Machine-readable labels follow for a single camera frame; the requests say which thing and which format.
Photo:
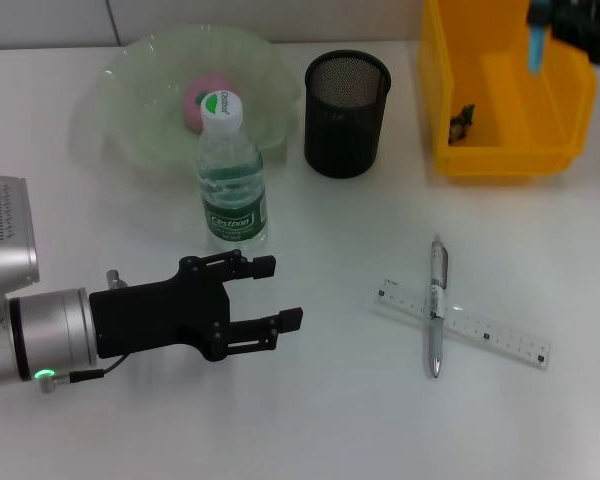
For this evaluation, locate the clear water bottle green label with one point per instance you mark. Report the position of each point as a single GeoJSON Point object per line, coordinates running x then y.
{"type": "Point", "coordinates": [232, 205]}

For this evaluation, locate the yellow plastic bin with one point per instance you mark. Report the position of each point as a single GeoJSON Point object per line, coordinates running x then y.
{"type": "Point", "coordinates": [510, 155]}

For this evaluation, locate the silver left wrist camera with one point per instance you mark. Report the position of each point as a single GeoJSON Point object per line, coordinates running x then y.
{"type": "Point", "coordinates": [5, 235]}

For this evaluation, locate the green glass fruit plate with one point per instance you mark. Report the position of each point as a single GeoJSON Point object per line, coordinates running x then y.
{"type": "Point", "coordinates": [145, 100]}

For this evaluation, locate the silver ballpoint pen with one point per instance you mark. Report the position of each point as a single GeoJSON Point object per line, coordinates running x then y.
{"type": "Point", "coordinates": [437, 325]}

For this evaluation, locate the blue scissors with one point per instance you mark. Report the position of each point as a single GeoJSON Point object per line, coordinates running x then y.
{"type": "Point", "coordinates": [536, 45]}

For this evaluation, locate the dark green binder clip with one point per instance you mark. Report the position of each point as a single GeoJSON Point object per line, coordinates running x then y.
{"type": "Point", "coordinates": [462, 122]}

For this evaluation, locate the black mesh pen holder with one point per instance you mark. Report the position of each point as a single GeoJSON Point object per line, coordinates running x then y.
{"type": "Point", "coordinates": [342, 135]}

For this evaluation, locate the pink toy peach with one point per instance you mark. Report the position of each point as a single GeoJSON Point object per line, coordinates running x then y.
{"type": "Point", "coordinates": [195, 100]}

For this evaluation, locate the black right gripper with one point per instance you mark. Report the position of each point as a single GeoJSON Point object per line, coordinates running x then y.
{"type": "Point", "coordinates": [590, 25]}

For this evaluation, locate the transparent plastic ruler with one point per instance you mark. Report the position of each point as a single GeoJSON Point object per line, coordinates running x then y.
{"type": "Point", "coordinates": [500, 340]}

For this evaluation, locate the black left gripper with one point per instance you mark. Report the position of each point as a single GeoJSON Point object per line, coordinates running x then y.
{"type": "Point", "coordinates": [155, 320]}

